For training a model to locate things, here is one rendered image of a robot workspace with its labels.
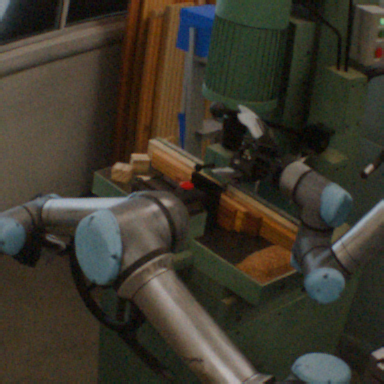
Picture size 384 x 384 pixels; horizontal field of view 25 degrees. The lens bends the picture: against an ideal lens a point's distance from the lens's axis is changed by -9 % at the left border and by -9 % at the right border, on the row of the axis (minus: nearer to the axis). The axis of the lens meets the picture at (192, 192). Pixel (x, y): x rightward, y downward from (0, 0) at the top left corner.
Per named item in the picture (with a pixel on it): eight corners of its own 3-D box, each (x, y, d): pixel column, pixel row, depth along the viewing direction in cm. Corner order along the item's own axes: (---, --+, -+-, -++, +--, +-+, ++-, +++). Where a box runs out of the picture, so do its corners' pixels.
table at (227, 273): (62, 199, 231) (64, 178, 228) (152, 174, 250) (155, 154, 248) (227, 321, 194) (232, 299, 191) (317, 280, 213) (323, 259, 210)
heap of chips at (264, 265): (234, 265, 204) (237, 250, 202) (276, 248, 213) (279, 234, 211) (262, 283, 198) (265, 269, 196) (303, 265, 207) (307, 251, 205)
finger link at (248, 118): (234, 95, 189) (250, 133, 186) (252, 99, 193) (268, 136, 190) (224, 102, 190) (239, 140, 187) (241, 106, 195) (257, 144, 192)
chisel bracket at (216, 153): (200, 178, 222) (205, 145, 218) (242, 166, 231) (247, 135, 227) (222, 191, 217) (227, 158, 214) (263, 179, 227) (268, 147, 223)
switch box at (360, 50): (348, 57, 218) (355, 4, 211) (368, 55, 224) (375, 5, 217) (365, 66, 214) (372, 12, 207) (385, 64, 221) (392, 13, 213)
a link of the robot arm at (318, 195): (326, 237, 173) (336, 198, 169) (287, 212, 179) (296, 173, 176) (349, 227, 178) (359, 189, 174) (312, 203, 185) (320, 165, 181)
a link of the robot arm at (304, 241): (293, 284, 177) (306, 236, 172) (285, 255, 187) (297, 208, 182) (328, 286, 178) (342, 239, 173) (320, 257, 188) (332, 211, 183)
